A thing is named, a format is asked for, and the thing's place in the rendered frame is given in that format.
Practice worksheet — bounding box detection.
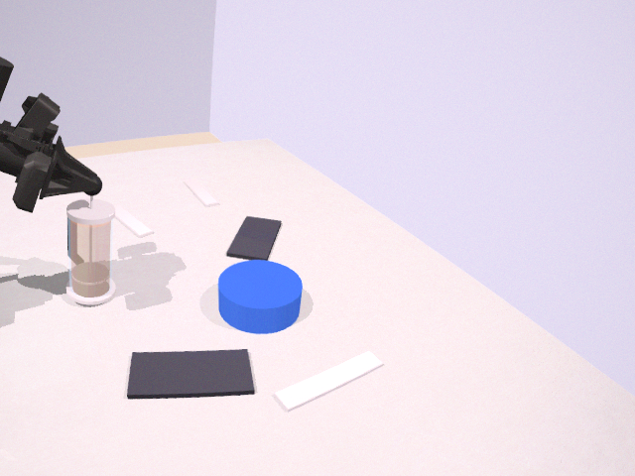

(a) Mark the blue cylinder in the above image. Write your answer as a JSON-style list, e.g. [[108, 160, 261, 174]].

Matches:
[[218, 261, 303, 334]]

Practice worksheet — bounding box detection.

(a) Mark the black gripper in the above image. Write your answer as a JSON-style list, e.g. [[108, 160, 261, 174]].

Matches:
[[0, 120, 97, 213]]

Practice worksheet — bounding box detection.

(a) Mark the french press coffee plunger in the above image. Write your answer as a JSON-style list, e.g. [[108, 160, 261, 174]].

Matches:
[[66, 175, 116, 305]]

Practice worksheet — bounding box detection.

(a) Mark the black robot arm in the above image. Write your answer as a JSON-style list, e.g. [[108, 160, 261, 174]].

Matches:
[[0, 58, 61, 153]]

